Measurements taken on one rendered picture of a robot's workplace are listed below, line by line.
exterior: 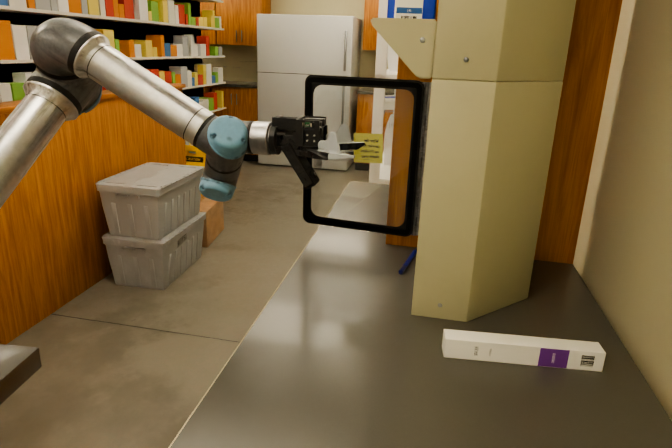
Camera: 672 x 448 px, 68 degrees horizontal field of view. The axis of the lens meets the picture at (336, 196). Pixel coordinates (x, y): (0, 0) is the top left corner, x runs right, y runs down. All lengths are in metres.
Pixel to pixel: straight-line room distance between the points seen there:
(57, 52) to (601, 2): 1.15
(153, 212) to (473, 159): 2.36
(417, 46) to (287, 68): 5.17
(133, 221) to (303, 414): 2.46
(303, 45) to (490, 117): 5.15
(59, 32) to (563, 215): 1.20
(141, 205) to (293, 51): 3.45
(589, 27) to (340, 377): 0.95
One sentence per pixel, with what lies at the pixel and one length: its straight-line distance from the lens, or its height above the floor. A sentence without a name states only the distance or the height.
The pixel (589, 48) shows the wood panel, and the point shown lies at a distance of 1.33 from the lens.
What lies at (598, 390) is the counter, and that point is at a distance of 0.96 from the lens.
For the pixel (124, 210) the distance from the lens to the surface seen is 3.14.
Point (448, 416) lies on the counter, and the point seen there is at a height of 0.94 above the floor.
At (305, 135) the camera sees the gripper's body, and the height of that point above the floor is 1.27.
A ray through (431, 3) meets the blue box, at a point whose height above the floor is 1.55.
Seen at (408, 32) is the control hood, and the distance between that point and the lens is 0.92.
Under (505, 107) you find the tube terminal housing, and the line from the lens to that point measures 0.95.
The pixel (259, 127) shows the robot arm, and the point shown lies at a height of 1.28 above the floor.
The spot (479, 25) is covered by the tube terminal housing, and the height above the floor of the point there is 1.50.
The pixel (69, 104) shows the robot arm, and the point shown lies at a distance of 1.18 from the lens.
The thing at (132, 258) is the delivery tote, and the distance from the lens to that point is 3.23.
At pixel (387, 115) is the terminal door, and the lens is 1.24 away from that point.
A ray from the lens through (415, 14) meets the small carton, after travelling 1.00.
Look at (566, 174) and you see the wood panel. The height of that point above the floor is 1.18.
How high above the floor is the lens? 1.46
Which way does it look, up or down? 17 degrees down
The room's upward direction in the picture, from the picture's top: 2 degrees clockwise
